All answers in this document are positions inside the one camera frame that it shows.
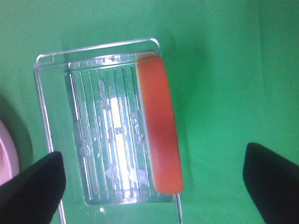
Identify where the green tablecloth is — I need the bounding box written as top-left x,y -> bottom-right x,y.
0,0 -> 299,224

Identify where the clear right plastic container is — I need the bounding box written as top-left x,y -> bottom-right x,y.
34,37 -> 183,224

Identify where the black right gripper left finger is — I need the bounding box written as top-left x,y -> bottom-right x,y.
0,152 -> 66,224

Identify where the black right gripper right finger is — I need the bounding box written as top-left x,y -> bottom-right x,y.
242,142 -> 299,224

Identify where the pink plate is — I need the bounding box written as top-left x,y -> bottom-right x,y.
0,121 -> 20,185

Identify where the bread slice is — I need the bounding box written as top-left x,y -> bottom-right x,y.
136,54 -> 184,195

